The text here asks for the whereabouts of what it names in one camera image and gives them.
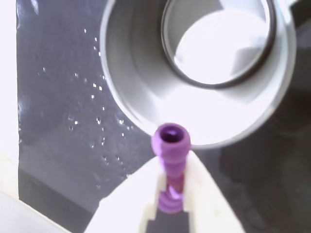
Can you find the black glossy mat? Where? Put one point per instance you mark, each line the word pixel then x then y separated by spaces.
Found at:
pixel 60 121

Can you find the purple ribbed pen grip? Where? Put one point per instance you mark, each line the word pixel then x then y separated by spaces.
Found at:
pixel 171 145

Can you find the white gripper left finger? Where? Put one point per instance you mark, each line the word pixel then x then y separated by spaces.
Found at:
pixel 126 204

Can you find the steel cup, grey-green outside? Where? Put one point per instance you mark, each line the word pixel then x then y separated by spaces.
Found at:
pixel 145 72

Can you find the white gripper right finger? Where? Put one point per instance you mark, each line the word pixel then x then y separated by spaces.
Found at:
pixel 209 194

